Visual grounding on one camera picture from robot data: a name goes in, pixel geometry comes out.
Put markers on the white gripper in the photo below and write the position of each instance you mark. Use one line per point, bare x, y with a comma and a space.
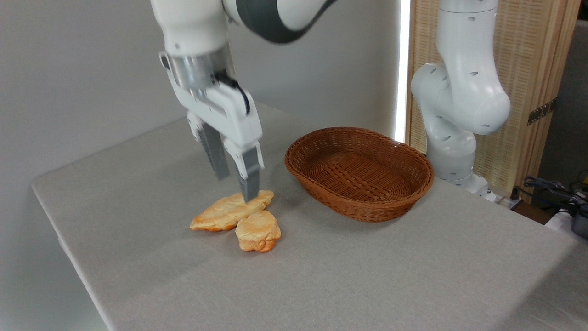
229, 115

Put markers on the round bread bun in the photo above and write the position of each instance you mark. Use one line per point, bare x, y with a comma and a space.
258, 232

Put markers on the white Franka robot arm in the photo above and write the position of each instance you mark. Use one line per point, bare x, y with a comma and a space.
464, 92

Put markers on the long braided bread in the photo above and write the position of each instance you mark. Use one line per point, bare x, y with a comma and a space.
225, 212

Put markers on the brown wicker basket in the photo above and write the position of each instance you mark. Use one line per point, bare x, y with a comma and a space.
358, 177

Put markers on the grey tablecloth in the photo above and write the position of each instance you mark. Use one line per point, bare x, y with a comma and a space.
321, 276

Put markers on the black power plug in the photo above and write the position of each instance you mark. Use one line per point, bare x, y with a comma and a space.
515, 193

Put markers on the metal screen hinge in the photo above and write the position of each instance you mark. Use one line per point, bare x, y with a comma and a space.
542, 111

